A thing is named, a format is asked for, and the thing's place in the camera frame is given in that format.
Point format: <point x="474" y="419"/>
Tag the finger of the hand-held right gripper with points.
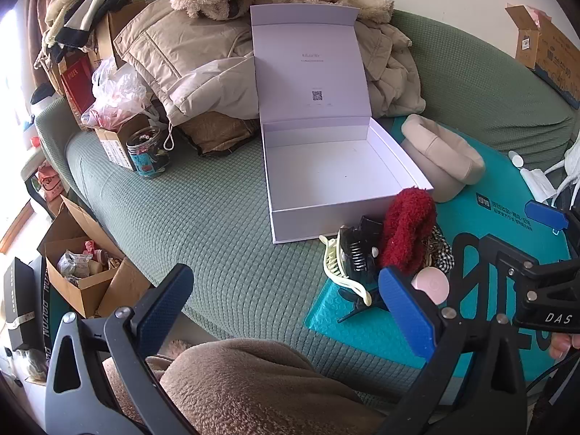
<point x="512" y="256"/>
<point x="543" y="215"/>

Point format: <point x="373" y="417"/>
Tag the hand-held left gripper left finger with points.
<point x="165" y="299"/>

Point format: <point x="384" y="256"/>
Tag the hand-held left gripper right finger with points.
<point x="408" y="312"/>

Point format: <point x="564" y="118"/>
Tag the pink round compact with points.
<point x="432" y="283"/>

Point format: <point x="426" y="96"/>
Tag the black white checkered scrunchie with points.
<point x="442" y="253"/>

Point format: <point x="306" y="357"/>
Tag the black hair claw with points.
<point x="358" y="249"/>

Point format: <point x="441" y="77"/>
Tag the cream hair claw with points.
<point x="335" y="267"/>

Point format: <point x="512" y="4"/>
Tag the red fuzzy scrunchie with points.
<point x="403" y="226"/>

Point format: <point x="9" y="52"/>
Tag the white lidded gift box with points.
<point x="326" y="176"/>

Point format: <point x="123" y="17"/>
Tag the person's right hand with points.
<point x="564" y="346"/>

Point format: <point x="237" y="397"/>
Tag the teal bubble mailer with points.
<point x="362" y="335"/>

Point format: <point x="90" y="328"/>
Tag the small white bottle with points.
<point x="515" y="158"/>

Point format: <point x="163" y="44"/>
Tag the open cardboard box of clutter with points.
<point x="90" y="299"/>

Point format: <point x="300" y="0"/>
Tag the green quilted sofa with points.
<point x="204" y="217"/>

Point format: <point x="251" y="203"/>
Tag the beige cap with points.
<point x="444" y="158"/>

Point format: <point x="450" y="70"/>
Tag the brown fleece blanket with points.
<point x="249" y="389"/>

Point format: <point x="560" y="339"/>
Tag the glass jar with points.
<point x="147" y="158"/>

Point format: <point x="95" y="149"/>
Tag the black flat box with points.
<point x="20" y="299"/>

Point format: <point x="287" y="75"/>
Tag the small cardboard box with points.
<point x="113" y="149"/>

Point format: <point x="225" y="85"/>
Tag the printed cardboard box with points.
<point x="553" y="54"/>

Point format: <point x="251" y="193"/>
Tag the pink printed box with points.
<point x="50" y="181"/>

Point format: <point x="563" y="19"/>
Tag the brown patterned cushion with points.
<point x="217" y="133"/>

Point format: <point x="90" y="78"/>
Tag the clear plastic bag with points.
<point x="115" y="95"/>

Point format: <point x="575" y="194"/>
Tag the red box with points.
<point x="77" y="84"/>

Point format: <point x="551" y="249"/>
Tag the beige puffer jacket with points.
<point x="181" y="63"/>

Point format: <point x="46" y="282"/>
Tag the brown cardboard carton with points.
<point x="122" y="18"/>

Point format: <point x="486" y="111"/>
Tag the pile of folded clothes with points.
<point x="86" y="4"/>

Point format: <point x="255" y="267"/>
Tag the brown curtain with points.
<point x="40" y="0"/>

